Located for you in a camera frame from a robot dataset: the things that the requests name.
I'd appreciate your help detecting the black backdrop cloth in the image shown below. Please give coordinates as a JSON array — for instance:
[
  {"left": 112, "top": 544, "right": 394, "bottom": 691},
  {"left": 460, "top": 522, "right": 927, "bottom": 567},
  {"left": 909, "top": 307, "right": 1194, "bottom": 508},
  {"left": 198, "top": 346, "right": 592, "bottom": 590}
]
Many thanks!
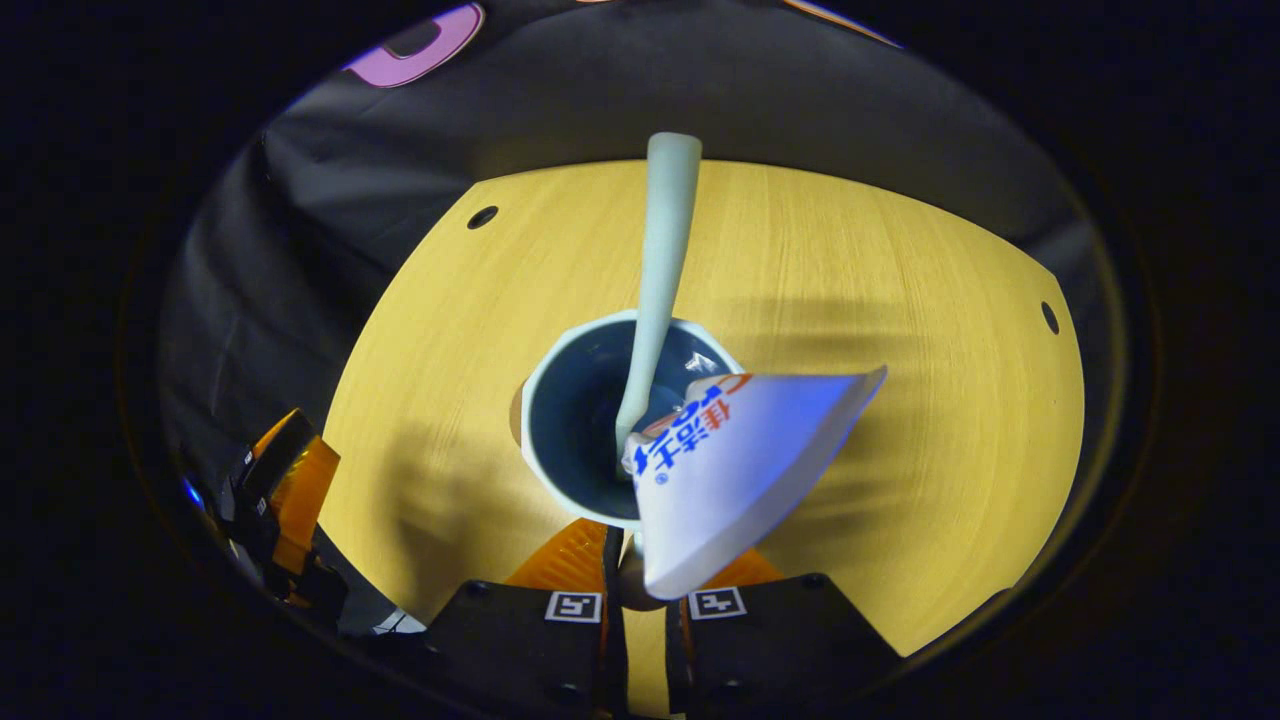
[{"left": 155, "top": 0, "right": 1131, "bottom": 641}]

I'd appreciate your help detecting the pale green toothbrush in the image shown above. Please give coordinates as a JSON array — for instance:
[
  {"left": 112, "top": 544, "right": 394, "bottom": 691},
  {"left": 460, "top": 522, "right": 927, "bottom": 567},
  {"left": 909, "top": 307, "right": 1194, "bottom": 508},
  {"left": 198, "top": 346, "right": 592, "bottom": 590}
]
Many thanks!
[{"left": 614, "top": 132, "right": 704, "bottom": 471}]

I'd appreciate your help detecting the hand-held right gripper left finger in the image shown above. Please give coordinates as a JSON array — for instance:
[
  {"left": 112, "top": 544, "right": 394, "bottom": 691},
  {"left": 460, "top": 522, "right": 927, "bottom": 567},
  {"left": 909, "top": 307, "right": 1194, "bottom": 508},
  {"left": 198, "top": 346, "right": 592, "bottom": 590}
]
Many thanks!
[{"left": 425, "top": 518, "right": 629, "bottom": 719}]

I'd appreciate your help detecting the white toothpaste tube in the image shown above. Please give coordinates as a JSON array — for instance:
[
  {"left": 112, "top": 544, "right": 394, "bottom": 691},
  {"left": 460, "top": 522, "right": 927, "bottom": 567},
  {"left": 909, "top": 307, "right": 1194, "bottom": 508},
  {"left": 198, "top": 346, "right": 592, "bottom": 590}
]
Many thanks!
[{"left": 621, "top": 364, "right": 889, "bottom": 602}]

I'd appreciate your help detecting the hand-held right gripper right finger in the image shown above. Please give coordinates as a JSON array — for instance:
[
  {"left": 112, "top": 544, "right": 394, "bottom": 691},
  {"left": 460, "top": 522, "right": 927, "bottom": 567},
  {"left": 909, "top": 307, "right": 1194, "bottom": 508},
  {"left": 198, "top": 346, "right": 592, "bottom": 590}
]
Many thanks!
[{"left": 665, "top": 548, "right": 906, "bottom": 719}]

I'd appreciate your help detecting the wooden desktop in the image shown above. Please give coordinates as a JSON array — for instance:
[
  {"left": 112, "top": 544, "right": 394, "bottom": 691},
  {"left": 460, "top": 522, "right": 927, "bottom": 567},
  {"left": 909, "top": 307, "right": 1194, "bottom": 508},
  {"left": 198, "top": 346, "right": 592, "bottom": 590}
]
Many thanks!
[{"left": 320, "top": 158, "right": 1086, "bottom": 716}]

